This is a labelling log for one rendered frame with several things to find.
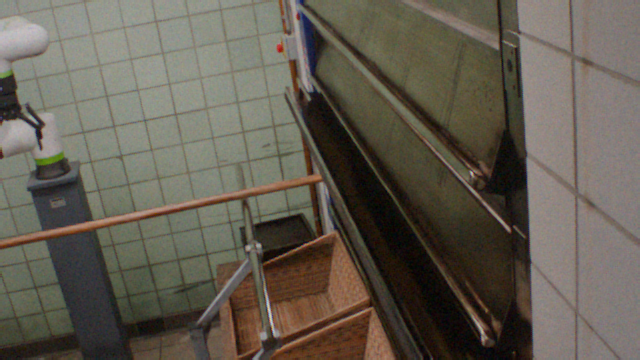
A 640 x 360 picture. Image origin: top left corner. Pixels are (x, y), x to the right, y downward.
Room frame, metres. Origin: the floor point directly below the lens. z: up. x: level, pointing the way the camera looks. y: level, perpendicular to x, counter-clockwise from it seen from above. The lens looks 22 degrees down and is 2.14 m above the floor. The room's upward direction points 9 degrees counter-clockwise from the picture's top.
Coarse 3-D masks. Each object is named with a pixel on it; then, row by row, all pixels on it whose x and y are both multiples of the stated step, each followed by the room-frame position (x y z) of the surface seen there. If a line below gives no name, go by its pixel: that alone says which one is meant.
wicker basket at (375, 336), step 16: (352, 320) 2.07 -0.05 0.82; (368, 320) 2.08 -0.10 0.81; (320, 336) 2.06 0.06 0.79; (336, 336) 2.07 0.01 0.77; (352, 336) 2.08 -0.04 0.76; (368, 336) 2.07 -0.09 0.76; (384, 336) 1.91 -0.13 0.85; (288, 352) 2.06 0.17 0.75; (320, 352) 2.07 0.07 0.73; (336, 352) 2.07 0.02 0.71; (352, 352) 2.07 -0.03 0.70; (368, 352) 2.04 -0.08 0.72; (384, 352) 1.88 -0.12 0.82
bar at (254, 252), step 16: (240, 176) 2.58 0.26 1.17; (256, 240) 2.05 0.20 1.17; (256, 256) 1.93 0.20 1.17; (240, 272) 1.98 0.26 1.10; (256, 272) 1.83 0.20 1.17; (224, 288) 1.99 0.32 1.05; (256, 288) 1.75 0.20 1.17; (208, 320) 1.97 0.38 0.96; (272, 320) 1.59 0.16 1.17; (192, 336) 1.96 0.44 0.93; (272, 336) 1.51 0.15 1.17; (208, 352) 1.97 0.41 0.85; (272, 352) 1.51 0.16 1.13
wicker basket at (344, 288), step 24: (336, 240) 2.65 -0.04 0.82; (264, 264) 2.65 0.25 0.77; (288, 264) 2.66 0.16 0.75; (312, 264) 2.67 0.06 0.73; (336, 264) 2.61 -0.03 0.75; (240, 288) 2.63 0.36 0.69; (288, 288) 2.66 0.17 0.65; (312, 288) 2.67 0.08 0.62; (336, 288) 2.56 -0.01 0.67; (360, 288) 2.25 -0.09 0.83; (240, 312) 2.62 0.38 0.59; (288, 312) 2.57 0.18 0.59; (312, 312) 2.54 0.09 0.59; (336, 312) 2.14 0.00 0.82; (240, 336) 2.45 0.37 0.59; (288, 336) 2.11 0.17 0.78
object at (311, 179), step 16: (304, 176) 2.39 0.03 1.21; (320, 176) 2.38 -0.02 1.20; (240, 192) 2.35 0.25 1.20; (256, 192) 2.35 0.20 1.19; (272, 192) 2.36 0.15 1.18; (160, 208) 2.32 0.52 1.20; (176, 208) 2.32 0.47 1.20; (192, 208) 2.33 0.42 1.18; (80, 224) 2.30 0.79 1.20; (96, 224) 2.29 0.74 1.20; (112, 224) 2.30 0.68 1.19; (0, 240) 2.27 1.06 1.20; (16, 240) 2.26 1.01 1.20; (32, 240) 2.27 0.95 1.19
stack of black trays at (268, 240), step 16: (256, 224) 2.99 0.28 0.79; (272, 224) 2.99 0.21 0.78; (288, 224) 2.97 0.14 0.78; (304, 224) 2.94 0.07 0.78; (272, 240) 2.84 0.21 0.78; (288, 240) 2.81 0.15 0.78; (304, 240) 2.78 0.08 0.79; (272, 256) 2.74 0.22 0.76; (272, 272) 2.73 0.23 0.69; (320, 272) 2.79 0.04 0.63
